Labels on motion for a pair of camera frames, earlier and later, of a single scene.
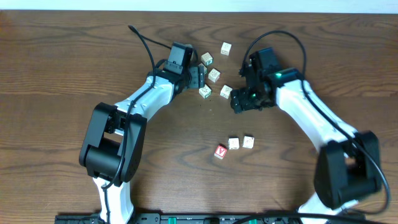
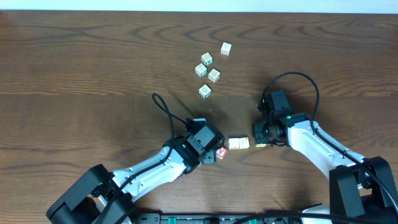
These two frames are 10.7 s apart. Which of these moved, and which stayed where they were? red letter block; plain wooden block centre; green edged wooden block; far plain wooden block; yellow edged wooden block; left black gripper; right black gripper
Moved: left black gripper; right black gripper
Stayed: red letter block; plain wooden block centre; far plain wooden block; green edged wooden block; yellow edged wooden block
